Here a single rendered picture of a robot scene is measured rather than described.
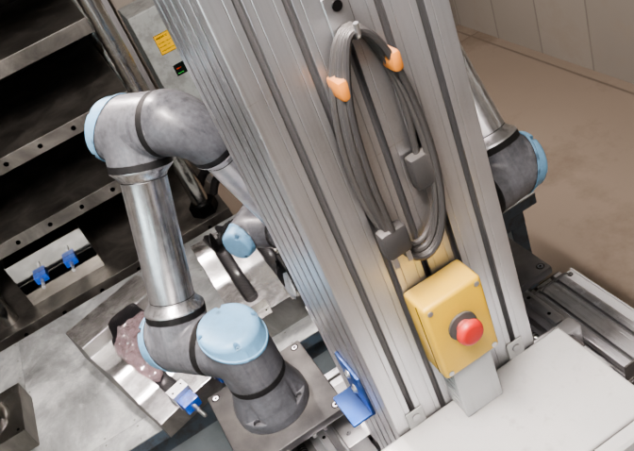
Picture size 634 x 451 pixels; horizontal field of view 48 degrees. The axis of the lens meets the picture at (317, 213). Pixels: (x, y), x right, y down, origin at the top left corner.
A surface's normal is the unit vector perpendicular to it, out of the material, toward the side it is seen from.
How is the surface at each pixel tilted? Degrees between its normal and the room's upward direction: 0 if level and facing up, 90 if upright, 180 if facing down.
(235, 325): 8
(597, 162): 0
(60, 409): 0
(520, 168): 64
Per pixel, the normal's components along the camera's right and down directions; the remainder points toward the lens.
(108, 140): -0.48, 0.32
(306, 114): 0.43, 0.41
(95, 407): -0.33, -0.75
